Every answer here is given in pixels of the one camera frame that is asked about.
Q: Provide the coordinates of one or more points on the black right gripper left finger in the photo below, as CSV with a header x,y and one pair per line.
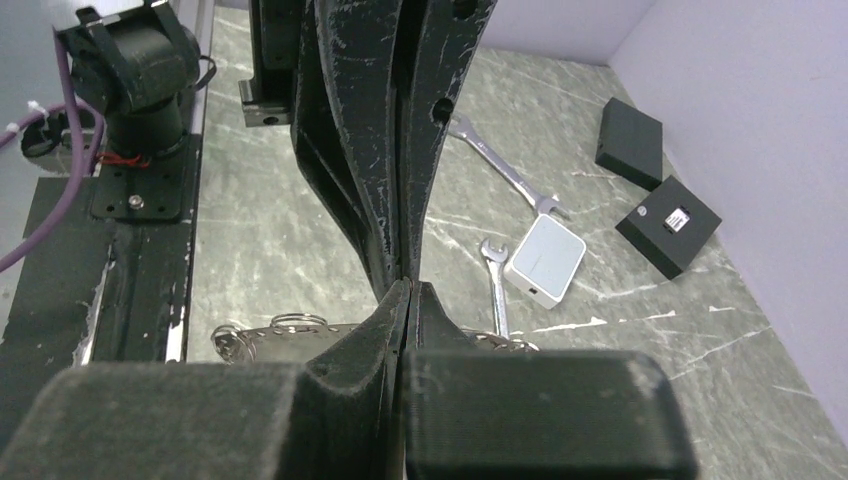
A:
x,y
328,418

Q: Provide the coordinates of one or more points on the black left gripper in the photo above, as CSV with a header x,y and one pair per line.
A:
x,y
343,99

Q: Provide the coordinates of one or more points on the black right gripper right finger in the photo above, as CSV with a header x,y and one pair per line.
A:
x,y
475,413

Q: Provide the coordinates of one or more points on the metal keyring plate with rings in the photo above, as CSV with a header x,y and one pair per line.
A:
x,y
302,337

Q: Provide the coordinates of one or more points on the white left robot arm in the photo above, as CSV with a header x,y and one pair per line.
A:
x,y
132,65

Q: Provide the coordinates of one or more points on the small chrome combination wrench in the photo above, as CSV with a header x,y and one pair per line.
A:
x,y
495,258

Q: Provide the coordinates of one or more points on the grey rectangular flat box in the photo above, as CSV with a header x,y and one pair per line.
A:
x,y
545,261

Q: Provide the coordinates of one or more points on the large chrome combination wrench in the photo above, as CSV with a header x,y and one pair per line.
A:
x,y
461,127

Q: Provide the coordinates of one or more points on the black flat box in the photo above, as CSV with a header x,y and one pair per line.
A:
x,y
630,144

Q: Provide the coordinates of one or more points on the black box with label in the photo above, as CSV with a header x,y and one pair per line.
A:
x,y
669,227

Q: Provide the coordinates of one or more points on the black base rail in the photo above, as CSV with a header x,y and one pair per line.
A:
x,y
111,283

